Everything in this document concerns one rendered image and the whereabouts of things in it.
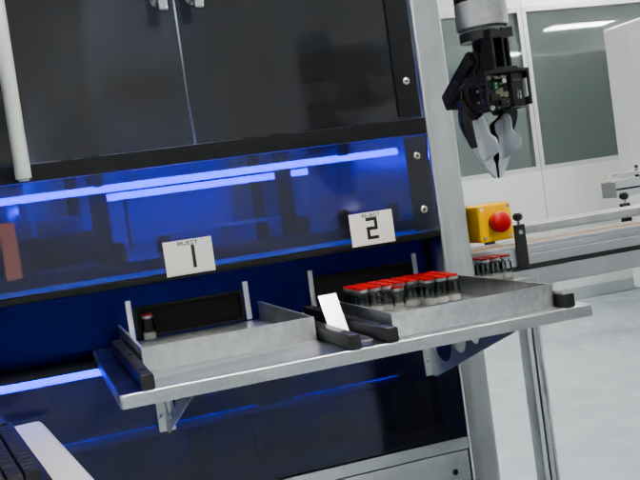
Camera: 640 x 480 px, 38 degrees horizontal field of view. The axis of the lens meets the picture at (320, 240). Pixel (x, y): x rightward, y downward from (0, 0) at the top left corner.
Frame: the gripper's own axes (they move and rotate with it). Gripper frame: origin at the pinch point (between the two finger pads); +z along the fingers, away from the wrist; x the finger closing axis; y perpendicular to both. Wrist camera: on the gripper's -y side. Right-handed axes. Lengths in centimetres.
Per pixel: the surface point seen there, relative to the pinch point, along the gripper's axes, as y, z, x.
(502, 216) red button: -32.1, 9.0, 17.9
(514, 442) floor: -206, 110, 105
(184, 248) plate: -35, 6, -42
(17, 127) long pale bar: -28, -17, -66
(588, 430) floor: -198, 110, 134
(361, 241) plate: -35.5, 9.7, -9.4
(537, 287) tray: 2.0, 18.1, 3.6
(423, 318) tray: 1.8, 19.6, -15.3
